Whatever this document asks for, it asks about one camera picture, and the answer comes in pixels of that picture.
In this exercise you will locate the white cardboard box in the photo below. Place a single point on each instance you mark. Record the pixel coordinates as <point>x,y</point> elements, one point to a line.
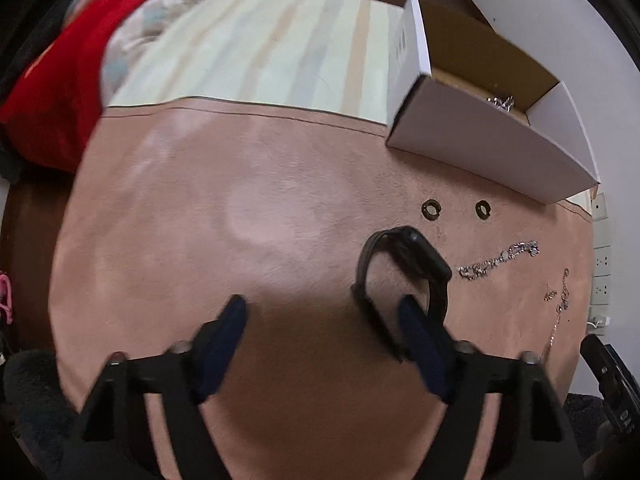
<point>461,94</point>

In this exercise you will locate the striped table cloth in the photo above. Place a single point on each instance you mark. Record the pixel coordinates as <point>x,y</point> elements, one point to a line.
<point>328,55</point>

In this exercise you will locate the pink object on floor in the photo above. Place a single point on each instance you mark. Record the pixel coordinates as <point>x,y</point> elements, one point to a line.
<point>6,298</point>

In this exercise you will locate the black smart watch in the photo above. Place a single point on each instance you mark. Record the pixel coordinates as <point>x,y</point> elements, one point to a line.
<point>397,264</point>

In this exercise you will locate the red bed blanket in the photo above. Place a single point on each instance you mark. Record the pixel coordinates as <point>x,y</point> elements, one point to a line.
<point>51,111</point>

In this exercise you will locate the small silver earring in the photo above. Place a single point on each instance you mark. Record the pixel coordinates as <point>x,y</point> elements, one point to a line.
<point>551,294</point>

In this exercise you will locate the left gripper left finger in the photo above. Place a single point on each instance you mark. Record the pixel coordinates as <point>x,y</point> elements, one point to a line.
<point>214,347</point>

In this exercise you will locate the white power strip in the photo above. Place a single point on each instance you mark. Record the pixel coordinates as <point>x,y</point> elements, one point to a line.
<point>600,296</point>

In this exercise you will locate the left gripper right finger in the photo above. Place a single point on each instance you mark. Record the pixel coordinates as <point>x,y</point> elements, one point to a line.
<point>442,362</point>

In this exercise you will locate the pink suede table cloth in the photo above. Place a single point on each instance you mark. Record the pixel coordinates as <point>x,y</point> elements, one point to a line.
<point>179,206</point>

